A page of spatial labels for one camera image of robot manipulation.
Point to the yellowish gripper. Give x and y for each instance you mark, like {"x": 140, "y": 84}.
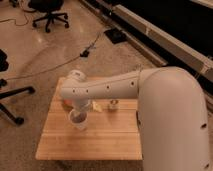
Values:
{"x": 90, "y": 105}

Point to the black office chair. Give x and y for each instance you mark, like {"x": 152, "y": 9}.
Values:
{"x": 50, "y": 8}

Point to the small white bottle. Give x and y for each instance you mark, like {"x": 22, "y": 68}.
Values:
{"x": 113, "y": 105}

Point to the wooden table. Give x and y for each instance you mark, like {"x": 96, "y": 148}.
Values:
{"x": 108, "y": 135}

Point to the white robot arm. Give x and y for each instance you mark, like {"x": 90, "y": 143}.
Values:
{"x": 172, "y": 113}

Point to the orange bowl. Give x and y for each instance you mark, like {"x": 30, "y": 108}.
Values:
{"x": 67, "y": 102}

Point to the black floor mat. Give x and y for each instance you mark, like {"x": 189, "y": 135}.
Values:
{"x": 115, "y": 35}

